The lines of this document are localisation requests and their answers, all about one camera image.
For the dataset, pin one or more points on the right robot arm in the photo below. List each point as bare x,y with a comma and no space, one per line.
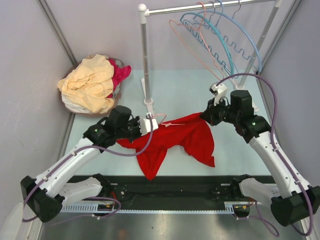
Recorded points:
294,199

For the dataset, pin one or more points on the magenta pink garment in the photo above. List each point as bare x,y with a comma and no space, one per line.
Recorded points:
119,75

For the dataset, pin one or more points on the light blue plastic hanger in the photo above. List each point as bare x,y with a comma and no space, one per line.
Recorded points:
254,60

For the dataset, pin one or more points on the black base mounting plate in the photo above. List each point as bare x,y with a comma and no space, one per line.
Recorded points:
172,192

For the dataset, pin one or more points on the teal plastic hanger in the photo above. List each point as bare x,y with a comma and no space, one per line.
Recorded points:
194,22

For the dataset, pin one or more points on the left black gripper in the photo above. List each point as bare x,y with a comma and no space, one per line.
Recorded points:
136,121

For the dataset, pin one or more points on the silver white clothes rack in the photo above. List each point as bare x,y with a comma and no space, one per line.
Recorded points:
144,12

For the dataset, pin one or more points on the white slotted cable duct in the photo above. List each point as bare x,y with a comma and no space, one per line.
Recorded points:
227,208

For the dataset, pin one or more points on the dark blue wavy hanger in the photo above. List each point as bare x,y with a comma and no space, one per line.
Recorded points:
209,20

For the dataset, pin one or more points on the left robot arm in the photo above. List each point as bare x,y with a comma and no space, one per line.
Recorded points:
47,193

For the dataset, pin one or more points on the red t shirt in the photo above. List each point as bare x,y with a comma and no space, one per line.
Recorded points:
194,136

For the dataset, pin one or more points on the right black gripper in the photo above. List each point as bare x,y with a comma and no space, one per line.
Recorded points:
209,114

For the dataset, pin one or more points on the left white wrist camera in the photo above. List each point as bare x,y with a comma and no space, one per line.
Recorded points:
148,124

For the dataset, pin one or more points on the brown laundry basket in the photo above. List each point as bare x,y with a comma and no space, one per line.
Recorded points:
116,95

